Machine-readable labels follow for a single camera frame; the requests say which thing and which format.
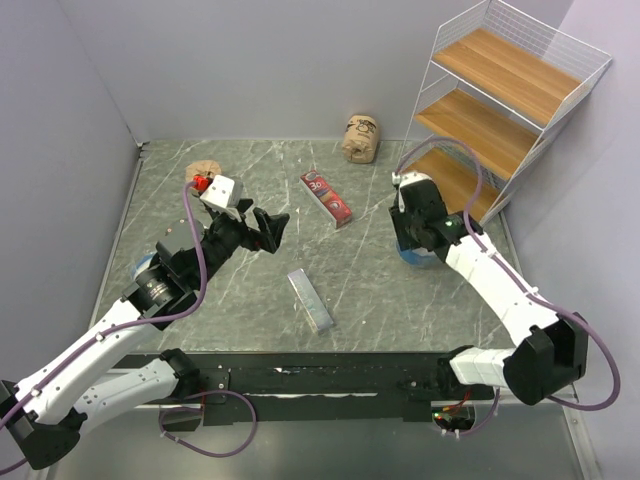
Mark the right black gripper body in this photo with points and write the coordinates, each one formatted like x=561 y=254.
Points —
x=406 y=227

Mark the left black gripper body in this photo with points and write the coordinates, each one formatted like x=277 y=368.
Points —
x=226 y=234

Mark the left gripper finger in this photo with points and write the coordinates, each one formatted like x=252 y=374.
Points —
x=270 y=231
x=243 y=205

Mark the blue printed paper roll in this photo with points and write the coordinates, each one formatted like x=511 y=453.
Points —
x=419 y=258

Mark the blue clear-wrapped paper roll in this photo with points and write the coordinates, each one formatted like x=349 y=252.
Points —
x=142 y=265

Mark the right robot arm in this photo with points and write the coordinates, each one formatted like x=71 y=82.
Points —
x=549 y=350

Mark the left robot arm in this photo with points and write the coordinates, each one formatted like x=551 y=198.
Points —
x=48 y=412

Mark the bottom wooden shelf board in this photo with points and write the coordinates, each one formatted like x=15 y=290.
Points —
x=456 y=183

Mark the wooden shelf board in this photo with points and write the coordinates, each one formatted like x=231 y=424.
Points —
x=515 y=77
x=500 y=143
x=456 y=183

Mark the middle wooden shelf board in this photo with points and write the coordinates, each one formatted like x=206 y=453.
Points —
x=500 y=143

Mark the top wooden shelf board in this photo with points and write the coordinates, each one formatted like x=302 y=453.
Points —
x=515 y=77

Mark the brown wrapped paper roll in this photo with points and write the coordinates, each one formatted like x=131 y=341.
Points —
x=202 y=168

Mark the red toothpaste box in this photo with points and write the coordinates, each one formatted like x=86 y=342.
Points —
x=326 y=198

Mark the silver toothpaste box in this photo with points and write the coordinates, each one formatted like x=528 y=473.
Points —
x=319 y=317

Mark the brown roll with bear print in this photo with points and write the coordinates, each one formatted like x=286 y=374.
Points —
x=361 y=139

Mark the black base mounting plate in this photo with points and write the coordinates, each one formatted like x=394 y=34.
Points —
x=291 y=386

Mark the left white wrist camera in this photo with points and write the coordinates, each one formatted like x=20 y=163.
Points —
x=223 y=196

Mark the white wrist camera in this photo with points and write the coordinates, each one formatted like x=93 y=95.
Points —
x=223 y=196
x=407 y=178

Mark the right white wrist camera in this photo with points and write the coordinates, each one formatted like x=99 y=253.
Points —
x=407 y=178

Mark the white wire shelf rack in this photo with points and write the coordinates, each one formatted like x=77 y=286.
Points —
x=579 y=59

